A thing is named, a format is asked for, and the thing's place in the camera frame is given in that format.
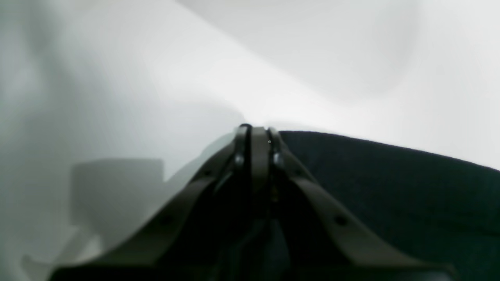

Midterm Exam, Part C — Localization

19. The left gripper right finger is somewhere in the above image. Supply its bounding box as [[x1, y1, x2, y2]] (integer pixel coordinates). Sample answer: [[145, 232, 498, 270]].
[[250, 127, 457, 281]]

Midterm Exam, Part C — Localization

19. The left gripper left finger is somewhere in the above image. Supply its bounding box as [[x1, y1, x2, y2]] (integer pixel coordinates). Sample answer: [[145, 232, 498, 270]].
[[50, 124, 250, 281]]

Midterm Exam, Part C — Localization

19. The black T-shirt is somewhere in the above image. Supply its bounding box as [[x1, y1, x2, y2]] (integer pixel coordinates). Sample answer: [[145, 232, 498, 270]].
[[280, 131, 500, 281]]

